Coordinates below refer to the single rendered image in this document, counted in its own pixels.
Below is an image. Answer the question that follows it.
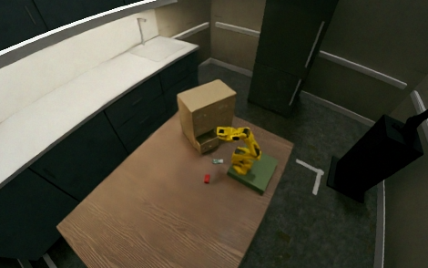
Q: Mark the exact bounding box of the tan wooden chest of drawers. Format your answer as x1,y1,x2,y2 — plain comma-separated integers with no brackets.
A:
177,79,237,148

